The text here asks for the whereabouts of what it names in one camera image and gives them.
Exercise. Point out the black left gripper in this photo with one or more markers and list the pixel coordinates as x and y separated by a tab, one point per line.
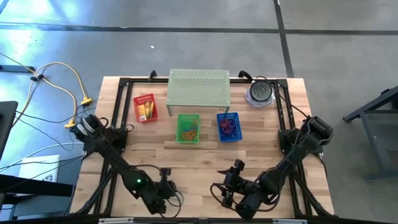
160	194

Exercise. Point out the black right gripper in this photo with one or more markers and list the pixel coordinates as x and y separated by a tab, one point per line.
237	188

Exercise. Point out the blue plastic basket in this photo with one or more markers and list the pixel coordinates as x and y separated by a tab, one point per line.
220	138

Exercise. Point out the purple coil wristband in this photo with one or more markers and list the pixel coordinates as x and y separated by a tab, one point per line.
226	132

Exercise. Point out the orange rubber band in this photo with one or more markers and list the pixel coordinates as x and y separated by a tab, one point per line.
186	137
196	124

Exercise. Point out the green plastic basket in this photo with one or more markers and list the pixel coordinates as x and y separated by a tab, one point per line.
179	119

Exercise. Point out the red plastic basket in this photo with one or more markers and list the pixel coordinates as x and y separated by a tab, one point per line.
144	97

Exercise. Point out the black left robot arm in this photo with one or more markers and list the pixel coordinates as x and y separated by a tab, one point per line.
115	158

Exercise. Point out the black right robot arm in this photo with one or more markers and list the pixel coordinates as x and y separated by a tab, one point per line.
292	158

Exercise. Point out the pale green perforated metal shelf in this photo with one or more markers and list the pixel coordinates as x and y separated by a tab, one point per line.
199	88

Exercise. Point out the white paper sheet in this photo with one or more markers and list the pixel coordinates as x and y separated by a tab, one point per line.
37	168

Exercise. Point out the black beam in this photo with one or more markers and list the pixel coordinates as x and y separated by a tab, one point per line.
31	186

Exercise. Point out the grey-blue metal cart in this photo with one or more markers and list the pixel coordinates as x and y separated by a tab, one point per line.
373	146

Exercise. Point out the black panel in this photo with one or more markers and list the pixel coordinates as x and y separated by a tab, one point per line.
7	124

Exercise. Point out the black floor bar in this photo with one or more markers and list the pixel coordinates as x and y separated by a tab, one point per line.
18	68

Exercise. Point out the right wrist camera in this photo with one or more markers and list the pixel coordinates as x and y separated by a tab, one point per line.
239	164

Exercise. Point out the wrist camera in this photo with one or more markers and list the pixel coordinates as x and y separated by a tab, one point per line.
165	173
239	164

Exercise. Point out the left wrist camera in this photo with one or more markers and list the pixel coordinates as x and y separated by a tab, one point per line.
165	173

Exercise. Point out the silver bracket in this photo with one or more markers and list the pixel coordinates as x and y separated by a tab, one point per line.
116	221
289	221

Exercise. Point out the black aluminium table frame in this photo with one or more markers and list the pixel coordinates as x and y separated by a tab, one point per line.
140	80

